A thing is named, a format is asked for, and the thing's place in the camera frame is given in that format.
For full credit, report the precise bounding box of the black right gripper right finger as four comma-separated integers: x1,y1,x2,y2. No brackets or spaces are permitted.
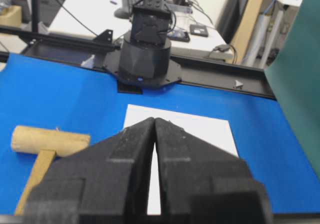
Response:
155,118,273,224

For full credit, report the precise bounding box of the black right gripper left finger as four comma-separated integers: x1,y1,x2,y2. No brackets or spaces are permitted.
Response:
23,117,155,224

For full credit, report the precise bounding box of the wooden mallet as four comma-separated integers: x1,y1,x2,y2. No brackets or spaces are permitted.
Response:
10,125,91,216

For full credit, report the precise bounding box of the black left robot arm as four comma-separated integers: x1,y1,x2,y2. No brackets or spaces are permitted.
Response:
118,0,172,88

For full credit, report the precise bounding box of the white board with red dots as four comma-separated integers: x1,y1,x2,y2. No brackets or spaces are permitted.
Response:
123,104,239,216

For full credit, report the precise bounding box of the green backdrop curtain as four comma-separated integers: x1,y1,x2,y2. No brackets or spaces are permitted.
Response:
265,0,320,176

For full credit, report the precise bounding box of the black device on desk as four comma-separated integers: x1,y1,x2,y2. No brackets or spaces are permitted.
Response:
189,24,209,38

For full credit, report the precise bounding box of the white background desk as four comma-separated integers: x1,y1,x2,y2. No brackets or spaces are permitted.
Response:
48,0,234,61

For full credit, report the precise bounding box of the black aluminium frame rail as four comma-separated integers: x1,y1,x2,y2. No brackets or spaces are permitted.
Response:
0,26,276,100

